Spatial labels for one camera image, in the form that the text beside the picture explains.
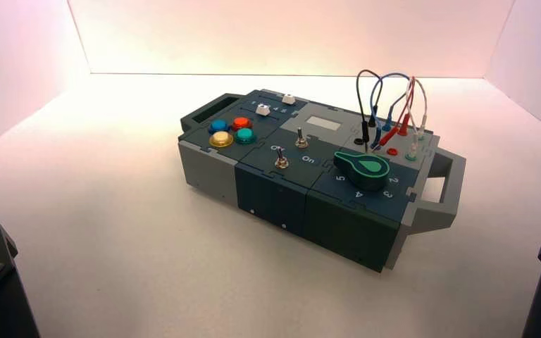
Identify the blue round push button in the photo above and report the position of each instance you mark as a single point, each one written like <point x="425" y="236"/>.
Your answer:
<point x="218" y="125"/>

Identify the yellow round push button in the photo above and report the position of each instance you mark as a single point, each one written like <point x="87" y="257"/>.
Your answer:
<point x="221" y="139"/>

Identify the green banana socket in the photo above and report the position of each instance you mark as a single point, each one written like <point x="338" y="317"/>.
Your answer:
<point x="421" y="136"/>
<point x="411" y="157"/>

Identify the green round push button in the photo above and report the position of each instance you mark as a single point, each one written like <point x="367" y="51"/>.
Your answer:
<point x="245" y="135"/>

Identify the red banana socket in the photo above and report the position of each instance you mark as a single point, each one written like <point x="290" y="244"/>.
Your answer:
<point x="392" y="151"/>

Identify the red round push button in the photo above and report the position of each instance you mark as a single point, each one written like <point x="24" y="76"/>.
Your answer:
<point x="241" y="123"/>

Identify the grey and dark blue control box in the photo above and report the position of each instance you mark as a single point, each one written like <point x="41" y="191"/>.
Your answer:
<point x="270" y="196"/>

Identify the black banana socket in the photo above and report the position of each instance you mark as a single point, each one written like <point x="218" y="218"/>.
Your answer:
<point x="358" y="141"/>

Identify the metal toggle switch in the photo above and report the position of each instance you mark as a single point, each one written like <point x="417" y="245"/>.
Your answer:
<point x="301" y="141"/>
<point x="281" y="161"/>

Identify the dark rotary knob green outline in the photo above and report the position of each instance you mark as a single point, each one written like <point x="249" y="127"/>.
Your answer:
<point x="361" y="169"/>

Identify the white slider knob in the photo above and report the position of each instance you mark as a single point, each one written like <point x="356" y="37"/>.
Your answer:
<point x="288" y="98"/>
<point x="263" y="109"/>

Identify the white rectangular display window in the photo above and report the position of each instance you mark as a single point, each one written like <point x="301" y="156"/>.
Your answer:
<point x="323" y="123"/>

